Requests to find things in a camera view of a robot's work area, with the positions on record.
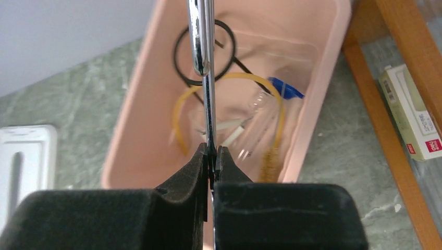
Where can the small white box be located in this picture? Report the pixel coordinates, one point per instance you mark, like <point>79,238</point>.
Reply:
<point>414,123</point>

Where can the tan bottle brush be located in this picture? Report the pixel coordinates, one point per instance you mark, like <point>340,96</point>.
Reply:
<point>269,169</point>

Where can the white plastic tray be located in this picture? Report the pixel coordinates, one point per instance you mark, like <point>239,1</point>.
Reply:
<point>28,162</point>

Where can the blue plastic clip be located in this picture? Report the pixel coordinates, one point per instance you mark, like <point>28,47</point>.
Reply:
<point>285,90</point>

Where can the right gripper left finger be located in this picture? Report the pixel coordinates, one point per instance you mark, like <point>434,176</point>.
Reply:
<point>170,216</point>

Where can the clear graduated cylinder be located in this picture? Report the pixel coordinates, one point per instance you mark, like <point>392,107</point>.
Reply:
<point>258,134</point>

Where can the metal crucible tongs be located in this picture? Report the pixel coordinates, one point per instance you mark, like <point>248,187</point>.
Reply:
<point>201,30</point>

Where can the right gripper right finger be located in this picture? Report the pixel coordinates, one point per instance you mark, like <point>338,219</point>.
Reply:
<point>252,215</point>

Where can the black iron ring stand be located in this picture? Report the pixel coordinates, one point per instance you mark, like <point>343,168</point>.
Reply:
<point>219,46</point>

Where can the pink plastic bin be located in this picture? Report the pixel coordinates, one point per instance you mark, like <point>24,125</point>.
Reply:
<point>295,41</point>

